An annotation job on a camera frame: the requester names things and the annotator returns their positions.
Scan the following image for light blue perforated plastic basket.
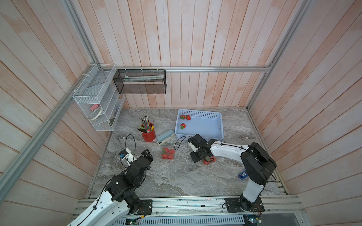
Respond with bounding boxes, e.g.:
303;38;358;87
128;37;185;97
174;109;224;141

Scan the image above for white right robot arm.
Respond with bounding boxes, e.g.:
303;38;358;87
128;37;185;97
188;134;277;211

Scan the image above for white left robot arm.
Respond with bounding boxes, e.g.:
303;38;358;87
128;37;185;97
70;149;154;226

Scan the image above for red metal pencil bucket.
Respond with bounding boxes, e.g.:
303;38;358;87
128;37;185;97
141;123;156;142

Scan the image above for blue small card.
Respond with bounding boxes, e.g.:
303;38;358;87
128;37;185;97
238;170;248;180

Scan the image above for white tape roll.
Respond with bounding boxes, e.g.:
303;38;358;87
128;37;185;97
89;107;103;121

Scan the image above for pink sticky note pad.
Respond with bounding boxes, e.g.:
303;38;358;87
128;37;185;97
90;104;100;111

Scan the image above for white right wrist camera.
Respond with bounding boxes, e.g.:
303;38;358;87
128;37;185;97
189;142;198;152

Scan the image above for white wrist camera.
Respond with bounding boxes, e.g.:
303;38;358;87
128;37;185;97
118;148;134;166
189;142;198;152

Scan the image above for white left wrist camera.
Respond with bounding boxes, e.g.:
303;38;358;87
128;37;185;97
118;148;134;166

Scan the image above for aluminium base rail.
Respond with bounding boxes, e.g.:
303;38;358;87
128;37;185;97
72;194;306;219

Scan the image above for black mesh wall basket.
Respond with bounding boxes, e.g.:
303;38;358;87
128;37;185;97
113;69;167;95

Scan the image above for white wire mesh shelf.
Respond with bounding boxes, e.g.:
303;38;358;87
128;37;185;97
73;64;125;131

